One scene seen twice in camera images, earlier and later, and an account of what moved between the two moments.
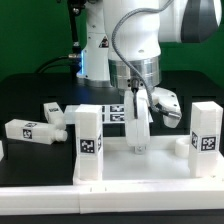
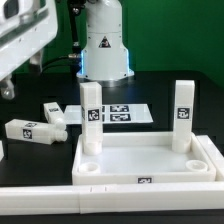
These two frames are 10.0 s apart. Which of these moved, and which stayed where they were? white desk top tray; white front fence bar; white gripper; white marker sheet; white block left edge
Moved: white gripper; white desk top tray
Stayed: white marker sheet; white front fence bar; white block left edge
